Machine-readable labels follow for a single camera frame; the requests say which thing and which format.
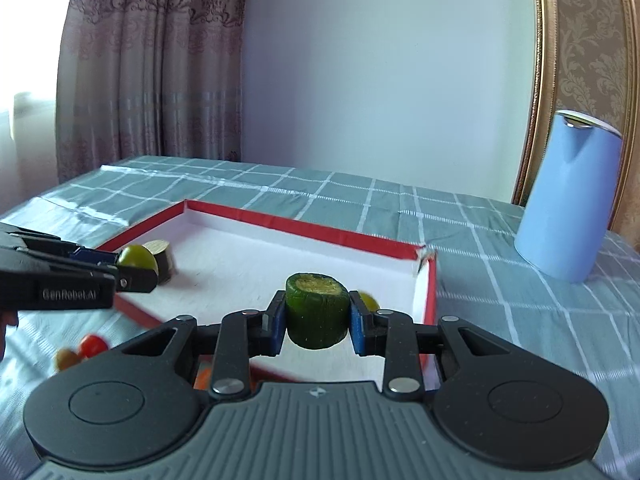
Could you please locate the orange mandarin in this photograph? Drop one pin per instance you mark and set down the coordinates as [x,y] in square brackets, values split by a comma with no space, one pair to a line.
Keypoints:
[202,379]

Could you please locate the brown patterned curtain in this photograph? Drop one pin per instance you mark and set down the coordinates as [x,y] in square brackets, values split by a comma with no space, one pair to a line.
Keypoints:
[150,60]

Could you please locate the brown longan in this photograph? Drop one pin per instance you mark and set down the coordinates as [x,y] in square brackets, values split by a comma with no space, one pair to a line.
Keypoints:
[66,359]

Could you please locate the red-edged white tray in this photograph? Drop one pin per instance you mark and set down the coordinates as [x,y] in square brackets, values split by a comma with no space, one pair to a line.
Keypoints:
[300,255]

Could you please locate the round beige biscuit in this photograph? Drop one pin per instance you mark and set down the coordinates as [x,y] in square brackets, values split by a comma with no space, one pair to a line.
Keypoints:
[164,260]

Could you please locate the small yellow-green round fruit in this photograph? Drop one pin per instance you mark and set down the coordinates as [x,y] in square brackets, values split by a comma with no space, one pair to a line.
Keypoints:
[370,302]

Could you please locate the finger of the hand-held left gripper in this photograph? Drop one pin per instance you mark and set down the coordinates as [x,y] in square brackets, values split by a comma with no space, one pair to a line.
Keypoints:
[92,256]
[140,281]

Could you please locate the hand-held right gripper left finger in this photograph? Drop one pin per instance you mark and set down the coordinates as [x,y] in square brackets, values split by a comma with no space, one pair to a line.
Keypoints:
[277,327]

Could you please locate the green cucumber chunk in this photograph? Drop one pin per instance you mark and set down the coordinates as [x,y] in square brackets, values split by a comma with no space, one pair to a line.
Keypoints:
[315,320]

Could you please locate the gold wall frame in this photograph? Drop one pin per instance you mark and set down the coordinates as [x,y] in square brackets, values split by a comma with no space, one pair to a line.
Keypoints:
[542,60]

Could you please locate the light blue kettle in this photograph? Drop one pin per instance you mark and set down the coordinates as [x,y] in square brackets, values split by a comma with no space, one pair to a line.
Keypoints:
[565,200]

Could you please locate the green tomato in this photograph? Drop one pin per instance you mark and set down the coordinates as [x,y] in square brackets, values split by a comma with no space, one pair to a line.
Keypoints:
[137,256]

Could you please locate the green checked tablecloth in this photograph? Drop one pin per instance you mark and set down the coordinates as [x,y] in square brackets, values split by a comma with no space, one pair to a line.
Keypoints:
[450,220]

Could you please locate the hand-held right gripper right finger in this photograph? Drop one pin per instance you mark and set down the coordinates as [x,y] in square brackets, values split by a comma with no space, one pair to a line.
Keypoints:
[357,330]

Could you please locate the red cherry tomato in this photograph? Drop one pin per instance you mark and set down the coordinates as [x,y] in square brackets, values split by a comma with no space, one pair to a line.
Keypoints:
[94,345]

